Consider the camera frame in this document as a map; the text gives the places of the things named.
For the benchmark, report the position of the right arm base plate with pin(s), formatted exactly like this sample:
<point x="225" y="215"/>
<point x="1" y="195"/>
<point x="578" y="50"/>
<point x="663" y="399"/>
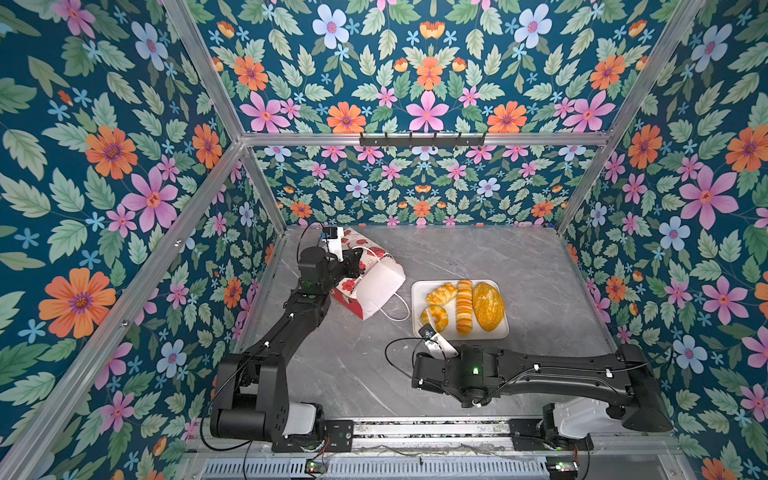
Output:
<point x="534" y="434"/>

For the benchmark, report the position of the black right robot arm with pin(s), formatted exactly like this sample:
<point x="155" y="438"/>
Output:
<point x="623" y="380"/>

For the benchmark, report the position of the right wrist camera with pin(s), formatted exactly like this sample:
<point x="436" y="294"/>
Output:
<point x="437" y="346"/>

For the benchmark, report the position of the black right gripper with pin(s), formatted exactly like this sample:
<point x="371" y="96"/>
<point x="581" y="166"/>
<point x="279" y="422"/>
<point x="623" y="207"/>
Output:
<point x="459" y="358"/>

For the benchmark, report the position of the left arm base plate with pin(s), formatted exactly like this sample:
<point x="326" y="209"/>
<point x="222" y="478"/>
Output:
<point x="334" y="436"/>

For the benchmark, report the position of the red white paper bag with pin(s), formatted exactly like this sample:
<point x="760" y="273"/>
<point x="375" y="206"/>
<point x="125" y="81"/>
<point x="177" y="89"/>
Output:
<point x="379" y="281"/>

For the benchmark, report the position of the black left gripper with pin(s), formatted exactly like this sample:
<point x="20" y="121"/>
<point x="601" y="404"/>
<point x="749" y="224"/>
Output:
<point x="349" y="262"/>

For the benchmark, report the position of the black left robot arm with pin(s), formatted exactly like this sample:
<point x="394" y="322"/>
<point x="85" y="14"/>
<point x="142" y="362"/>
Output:
<point x="252" y="402"/>

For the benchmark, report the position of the black wall hook rail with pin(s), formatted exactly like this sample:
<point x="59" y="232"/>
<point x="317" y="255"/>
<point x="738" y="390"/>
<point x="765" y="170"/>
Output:
<point x="408" y="140"/>

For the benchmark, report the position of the small yellow fake pastry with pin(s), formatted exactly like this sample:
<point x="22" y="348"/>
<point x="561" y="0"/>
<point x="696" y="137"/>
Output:
<point x="442" y="295"/>

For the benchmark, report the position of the white slotted cable duct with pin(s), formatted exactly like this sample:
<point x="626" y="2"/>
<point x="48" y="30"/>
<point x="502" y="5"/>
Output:
<point x="377" y="468"/>

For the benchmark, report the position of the ridged spiral fake bread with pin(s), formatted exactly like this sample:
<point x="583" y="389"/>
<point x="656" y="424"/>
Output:
<point x="464" y="307"/>

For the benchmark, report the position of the aluminium front rail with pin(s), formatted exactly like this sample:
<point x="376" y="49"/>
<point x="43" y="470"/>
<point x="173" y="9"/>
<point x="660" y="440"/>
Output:
<point x="490" y="433"/>

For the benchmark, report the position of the round yellow fake bun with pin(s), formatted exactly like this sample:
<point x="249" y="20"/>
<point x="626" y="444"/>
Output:
<point x="488" y="305"/>

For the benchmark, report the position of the white rectangular tray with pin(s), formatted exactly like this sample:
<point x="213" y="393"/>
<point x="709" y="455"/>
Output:
<point x="421" y="289"/>

